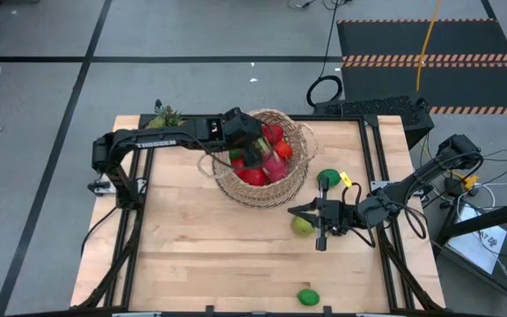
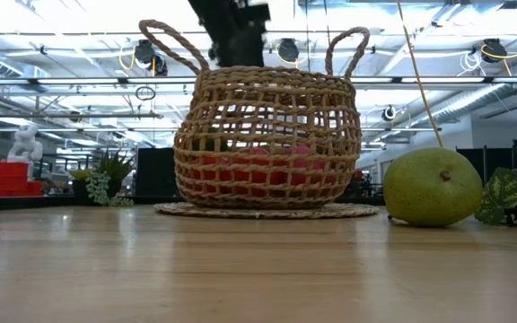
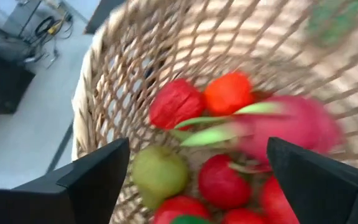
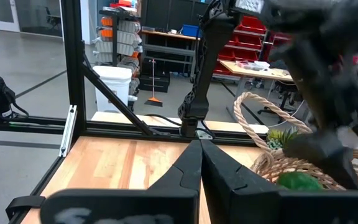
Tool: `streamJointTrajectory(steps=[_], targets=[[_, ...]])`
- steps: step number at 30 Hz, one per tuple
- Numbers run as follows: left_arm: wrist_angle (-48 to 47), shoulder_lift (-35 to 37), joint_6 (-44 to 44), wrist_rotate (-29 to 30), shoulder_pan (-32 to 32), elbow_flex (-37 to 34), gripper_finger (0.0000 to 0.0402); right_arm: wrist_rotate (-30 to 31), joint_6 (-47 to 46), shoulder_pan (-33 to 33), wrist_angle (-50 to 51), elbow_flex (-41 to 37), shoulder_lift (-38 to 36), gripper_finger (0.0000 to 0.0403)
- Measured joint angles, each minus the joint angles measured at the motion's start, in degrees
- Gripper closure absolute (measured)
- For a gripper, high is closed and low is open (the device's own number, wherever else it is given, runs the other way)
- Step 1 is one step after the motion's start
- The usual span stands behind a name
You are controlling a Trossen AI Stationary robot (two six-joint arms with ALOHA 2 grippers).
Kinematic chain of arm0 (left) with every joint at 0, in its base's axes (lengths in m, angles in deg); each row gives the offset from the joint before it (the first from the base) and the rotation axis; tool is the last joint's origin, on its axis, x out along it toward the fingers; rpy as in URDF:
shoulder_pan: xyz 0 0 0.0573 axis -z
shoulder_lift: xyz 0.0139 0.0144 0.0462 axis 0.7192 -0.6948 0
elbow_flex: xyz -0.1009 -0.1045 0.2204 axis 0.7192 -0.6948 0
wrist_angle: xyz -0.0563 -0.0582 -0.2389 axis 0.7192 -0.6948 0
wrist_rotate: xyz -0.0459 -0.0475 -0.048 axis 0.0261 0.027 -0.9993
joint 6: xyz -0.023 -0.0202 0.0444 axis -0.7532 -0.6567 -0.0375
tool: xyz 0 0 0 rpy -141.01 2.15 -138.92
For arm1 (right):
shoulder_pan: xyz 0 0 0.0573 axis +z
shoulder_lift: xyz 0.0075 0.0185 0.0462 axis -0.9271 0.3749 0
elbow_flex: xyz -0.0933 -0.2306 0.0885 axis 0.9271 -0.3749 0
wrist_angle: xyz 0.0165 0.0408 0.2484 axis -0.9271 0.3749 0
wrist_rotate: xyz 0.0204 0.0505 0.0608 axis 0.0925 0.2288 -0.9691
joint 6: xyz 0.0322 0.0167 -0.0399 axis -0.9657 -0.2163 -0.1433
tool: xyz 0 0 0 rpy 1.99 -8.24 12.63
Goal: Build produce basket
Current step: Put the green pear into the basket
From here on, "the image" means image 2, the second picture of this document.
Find green pear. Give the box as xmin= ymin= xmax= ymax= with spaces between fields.
xmin=382 ymin=146 xmax=484 ymax=229

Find black metal table frame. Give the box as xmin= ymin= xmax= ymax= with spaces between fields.
xmin=0 ymin=196 xmax=385 ymax=213

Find yellow hanging cable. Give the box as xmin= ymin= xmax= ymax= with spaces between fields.
xmin=395 ymin=0 xmax=446 ymax=149

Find round woven mat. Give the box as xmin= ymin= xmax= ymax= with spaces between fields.
xmin=153 ymin=201 xmax=381 ymax=221

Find red apple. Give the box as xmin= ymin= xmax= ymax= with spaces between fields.
xmin=193 ymin=154 xmax=282 ymax=188

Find pink dragon fruit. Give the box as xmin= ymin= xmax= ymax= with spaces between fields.
xmin=280 ymin=143 xmax=329 ymax=174

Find green succulent plant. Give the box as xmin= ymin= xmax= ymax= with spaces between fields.
xmin=68 ymin=150 xmax=136 ymax=209

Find dark grapes with leaf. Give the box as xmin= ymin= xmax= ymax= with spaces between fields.
xmin=474 ymin=156 xmax=517 ymax=228

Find woven wicker basket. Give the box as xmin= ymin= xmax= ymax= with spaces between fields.
xmin=137 ymin=18 xmax=372 ymax=211

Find black hanging cable ring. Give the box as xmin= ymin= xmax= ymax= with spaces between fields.
xmin=135 ymin=84 xmax=157 ymax=102

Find black background panel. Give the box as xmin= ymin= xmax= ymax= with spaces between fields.
xmin=136 ymin=146 xmax=180 ymax=198

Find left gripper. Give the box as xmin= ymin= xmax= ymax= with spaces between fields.
xmin=188 ymin=0 xmax=272 ymax=68

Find green lime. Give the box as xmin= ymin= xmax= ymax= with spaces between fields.
xmin=190 ymin=136 xmax=231 ymax=153

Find long horizontal light bar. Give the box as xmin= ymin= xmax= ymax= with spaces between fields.
xmin=0 ymin=75 xmax=517 ymax=86

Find red storage bin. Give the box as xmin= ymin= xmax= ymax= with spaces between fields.
xmin=0 ymin=161 xmax=30 ymax=179
xmin=0 ymin=178 xmax=44 ymax=197

